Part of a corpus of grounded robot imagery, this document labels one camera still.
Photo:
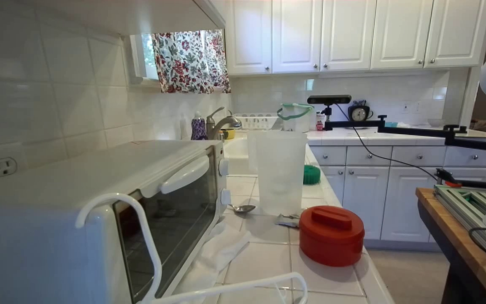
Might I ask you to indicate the yellow sponge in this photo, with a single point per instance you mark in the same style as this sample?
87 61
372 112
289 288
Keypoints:
230 134

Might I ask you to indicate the white toaster oven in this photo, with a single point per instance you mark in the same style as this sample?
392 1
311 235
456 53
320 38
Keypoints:
58 186

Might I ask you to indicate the white wall outlet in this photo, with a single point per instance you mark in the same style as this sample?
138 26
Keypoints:
6 166

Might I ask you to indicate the floral curtain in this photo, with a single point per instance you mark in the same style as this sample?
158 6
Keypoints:
193 61

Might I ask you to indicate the clear plastic pitcher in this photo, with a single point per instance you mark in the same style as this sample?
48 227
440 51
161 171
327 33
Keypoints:
279 175

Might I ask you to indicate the wooden work table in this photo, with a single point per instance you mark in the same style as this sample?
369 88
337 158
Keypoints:
456 254

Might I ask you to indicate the purple soap bottle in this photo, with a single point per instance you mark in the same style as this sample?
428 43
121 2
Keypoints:
200 129

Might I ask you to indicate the aluminium frame rails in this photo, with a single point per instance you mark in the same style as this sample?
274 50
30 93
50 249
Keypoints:
463 205

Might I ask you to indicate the white plastic clothes hanger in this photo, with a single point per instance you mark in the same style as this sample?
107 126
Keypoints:
111 197

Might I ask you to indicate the clear jug teal rim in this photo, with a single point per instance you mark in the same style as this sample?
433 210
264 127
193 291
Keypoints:
296 119

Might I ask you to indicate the orange black clamp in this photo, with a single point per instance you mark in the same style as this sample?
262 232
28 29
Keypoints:
450 180

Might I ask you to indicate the white base cabinet row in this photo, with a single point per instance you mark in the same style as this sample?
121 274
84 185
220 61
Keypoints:
367 197

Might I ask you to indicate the metal spoon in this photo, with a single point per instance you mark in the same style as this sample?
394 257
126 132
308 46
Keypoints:
246 208

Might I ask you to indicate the red round lidded container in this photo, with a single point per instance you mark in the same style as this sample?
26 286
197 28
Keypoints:
333 239

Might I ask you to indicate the black stereo camera bar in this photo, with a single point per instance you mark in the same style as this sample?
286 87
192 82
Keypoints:
328 99

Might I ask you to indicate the small teal cup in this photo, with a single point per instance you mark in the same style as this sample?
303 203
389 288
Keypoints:
392 124

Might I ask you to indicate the black round clock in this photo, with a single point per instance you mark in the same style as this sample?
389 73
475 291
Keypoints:
360 112

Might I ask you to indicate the white framed kitchen window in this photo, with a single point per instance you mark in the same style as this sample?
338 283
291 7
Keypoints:
144 56

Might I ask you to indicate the white dish rack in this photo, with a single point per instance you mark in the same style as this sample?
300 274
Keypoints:
254 122

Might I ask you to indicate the white wall cabinet body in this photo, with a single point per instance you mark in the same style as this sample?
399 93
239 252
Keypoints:
143 14

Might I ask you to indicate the metal sink faucet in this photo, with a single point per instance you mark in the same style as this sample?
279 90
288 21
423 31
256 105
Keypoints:
219 124

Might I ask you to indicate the black camera boom stand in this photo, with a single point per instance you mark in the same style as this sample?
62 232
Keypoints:
413 131

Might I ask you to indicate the green round container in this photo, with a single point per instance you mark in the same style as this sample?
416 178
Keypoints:
311 176

